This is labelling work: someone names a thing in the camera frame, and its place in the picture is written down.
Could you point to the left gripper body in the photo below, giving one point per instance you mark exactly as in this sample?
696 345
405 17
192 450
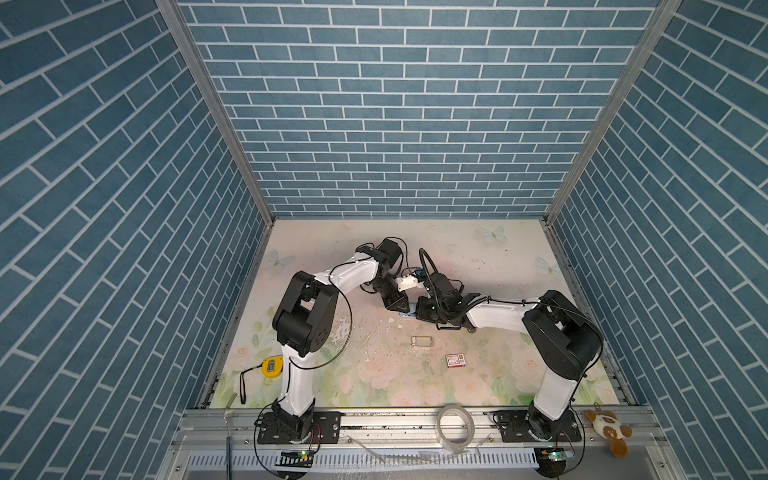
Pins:
388 289

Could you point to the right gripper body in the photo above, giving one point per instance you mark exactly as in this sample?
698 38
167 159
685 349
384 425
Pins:
428 311

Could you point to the staples tray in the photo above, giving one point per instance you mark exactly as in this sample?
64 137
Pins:
421 341

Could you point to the red staples box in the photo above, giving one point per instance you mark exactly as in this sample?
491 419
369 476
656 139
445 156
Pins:
456 360

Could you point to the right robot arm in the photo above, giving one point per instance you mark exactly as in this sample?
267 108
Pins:
565 338

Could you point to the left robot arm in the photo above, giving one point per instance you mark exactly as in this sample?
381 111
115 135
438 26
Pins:
304 318

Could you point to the yellow tape measure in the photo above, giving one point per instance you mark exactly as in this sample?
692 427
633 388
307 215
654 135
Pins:
272 367

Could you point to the clear tape roll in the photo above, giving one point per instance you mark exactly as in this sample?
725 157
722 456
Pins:
454 428

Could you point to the plush toy animal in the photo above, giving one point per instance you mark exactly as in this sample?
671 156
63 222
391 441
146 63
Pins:
609 427

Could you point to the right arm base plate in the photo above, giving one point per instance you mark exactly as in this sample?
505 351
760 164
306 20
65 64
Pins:
527 425

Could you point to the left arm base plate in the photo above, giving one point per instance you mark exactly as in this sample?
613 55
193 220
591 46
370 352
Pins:
282 428

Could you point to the aluminium front rail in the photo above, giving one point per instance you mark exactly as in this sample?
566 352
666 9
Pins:
400 443

